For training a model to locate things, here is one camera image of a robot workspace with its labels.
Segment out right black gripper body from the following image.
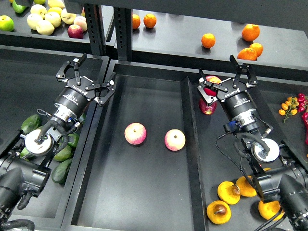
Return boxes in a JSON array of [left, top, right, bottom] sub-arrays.
[[217, 81, 259, 132]]

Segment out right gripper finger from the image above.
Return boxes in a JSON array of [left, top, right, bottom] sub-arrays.
[[197, 69, 229, 106], [230, 55, 258, 88]]

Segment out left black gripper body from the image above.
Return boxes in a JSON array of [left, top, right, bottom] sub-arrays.
[[54, 78, 96, 117]]

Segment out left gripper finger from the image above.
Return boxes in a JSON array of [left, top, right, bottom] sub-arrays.
[[85, 72, 116, 107], [56, 53, 87, 86]]

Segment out dark green avocado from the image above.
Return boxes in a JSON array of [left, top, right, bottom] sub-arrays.
[[51, 158, 73, 185]]

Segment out yellow pear with brown stem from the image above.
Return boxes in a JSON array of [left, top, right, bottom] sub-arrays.
[[206, 200, 231, 225]]

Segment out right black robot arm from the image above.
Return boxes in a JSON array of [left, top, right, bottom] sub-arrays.
[[198, 56, 308, 231]]

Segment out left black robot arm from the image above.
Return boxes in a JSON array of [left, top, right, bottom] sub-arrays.
[[0, 54, 116, 231]]

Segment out green avocado right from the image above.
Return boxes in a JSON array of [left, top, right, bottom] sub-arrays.
[[68, 133, 79, 149]]

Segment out dark avocado upper left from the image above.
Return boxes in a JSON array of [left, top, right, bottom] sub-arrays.
[[21, 115, 41, 134]]

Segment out pale yellow pear front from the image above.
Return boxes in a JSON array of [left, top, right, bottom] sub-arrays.
[[36, 20, 55, 35]]

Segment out pale yellow pear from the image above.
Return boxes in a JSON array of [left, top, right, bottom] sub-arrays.
[[30, 4, 47, 18], [36, 20, 55, 35], [60, 8, 77, 25], [45, 12, 61, 28], [27, 13, 43, 30]]

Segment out green avocado centre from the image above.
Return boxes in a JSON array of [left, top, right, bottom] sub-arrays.
[[53, 145, 73, 162]]

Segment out pale yellow pear centre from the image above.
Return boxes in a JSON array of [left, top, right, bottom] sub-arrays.
[[45, 12, 61, 28]]

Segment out pale yellow pear right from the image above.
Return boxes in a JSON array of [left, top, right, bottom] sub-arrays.
[[60, 8, 77, 25]]

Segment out pale yellow pear left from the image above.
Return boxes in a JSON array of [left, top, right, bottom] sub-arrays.
[[27, 13, 43, 30]]

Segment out pale yellow pear back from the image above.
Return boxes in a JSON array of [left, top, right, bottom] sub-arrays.
[[30, 4, 47, 18]]

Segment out green avocado middle left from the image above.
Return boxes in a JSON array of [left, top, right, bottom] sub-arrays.
[[20, 148, 30, 157]]

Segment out yellow pear middle of group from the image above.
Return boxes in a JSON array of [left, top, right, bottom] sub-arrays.
[[236, 176, 257, 197]]

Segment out yellow pear of group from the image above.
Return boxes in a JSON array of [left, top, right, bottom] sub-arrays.
[[236, 176, 257, 197], [217, 181, 241, 205]]

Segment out yellow pear left of group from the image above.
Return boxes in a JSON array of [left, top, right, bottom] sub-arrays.
[[217, 181, 241, 205]]

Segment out dark red apple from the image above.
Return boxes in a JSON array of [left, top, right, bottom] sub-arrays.
[[198, 98, 217, 115]]

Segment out bright red apple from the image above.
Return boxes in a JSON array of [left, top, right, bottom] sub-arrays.
[[204, 76, 221, 97]]

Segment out orange front right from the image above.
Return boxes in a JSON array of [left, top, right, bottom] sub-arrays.
[[237, 48, 257, 61]]

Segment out small orange right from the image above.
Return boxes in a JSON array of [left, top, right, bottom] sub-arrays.
[[249, 43, 263, 57]]

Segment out orange cherry tomato bunch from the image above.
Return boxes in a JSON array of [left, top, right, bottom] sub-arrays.
[[278, 97, 299, 123]]

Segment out red apple on shelf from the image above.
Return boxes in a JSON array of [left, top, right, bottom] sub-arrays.
[[67, 24, 84, 39]]

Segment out large orange top right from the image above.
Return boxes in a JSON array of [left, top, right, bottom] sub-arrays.
[[242, 24, 260, 42]]

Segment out pink apple left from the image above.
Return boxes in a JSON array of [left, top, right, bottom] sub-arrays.
[[124, 122, 147, 145]]

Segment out pink apple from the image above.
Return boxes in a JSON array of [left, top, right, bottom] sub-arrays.
[[124, 122, 147, 145], [165, 129, 186, 151]]

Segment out pink apple right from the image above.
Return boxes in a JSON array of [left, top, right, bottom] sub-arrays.
[[165, 129, 186, 151]]

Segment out red chili peppers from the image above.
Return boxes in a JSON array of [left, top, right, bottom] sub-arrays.
[[298, 93, 308, 145]]

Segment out pink peach on shelf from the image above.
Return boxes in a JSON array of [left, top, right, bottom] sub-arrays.
[[73, 16, 88, 32]]

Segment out orange centre of shelf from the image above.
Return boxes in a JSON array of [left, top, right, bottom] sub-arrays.
[[201, 33, 216, 49]]

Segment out yellow lemon on shelf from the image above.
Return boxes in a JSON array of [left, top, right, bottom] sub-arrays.
[[48, 6, 63, 15]]

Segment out green apple on shelf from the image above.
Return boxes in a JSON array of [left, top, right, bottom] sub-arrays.
[[0, 15, 14, 32]]

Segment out green fruit top shelf corner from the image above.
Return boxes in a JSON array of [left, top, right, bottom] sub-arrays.
[[12, 1, 27, 14]]

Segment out black tray divider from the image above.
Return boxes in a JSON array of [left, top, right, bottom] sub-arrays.
[[180, 77, 208, 231]]

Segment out black perforated shelf post left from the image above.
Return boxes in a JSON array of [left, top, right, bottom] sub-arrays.
[[84, 3, 106, 56]]

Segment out black perforated shelf post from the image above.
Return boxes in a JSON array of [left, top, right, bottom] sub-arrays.
[[114, 7, 132, 61], [84, 3, 106, 56]]

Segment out black perforated shelf post right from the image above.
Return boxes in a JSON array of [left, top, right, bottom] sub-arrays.
[[114, 7, 132, 61]]

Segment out orange half hidden by post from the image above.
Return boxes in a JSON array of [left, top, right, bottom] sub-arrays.
[[132, 13, 141, 30]]

